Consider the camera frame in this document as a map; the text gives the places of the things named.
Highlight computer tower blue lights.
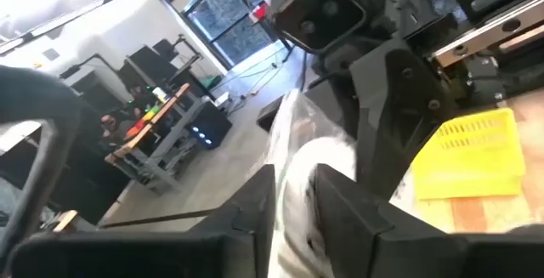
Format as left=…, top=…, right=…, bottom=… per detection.
left=185, top=101, right=234, bottom=150

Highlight yellow plastic basket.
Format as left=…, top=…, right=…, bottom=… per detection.
left=410, top=106, right=528, bottom=202

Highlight person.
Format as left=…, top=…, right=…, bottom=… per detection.
left=98, top=113, right=131, bottom=151

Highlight white vanity pack packet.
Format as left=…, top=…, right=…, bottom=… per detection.
left=248, top=88, right=360, bottom=278

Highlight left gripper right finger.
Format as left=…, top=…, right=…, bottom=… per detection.
left=312, top=162, right=544, bottom=278

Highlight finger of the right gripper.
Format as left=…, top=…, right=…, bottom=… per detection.
left=348, top=47, right=455, bottom=201
left=256, top=94, right=291, bottom=133

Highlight glass window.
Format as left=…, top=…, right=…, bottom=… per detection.
left=182, top=0, right=281, bottom=66

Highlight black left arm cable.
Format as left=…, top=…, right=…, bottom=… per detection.
left=0, top=64, right=84, bottom=266

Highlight wooden work table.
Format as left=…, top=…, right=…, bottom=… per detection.
left=105, top=82, right=213, bottom=195

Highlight black monitor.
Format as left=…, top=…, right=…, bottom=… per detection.
left=127, top=43, right=179, bottom=84

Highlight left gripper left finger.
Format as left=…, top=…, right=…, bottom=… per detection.
left=7, top=163, right=277, bottom=278

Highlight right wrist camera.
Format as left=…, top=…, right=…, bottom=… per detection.
left=270, top=0, right=367, bottom=54

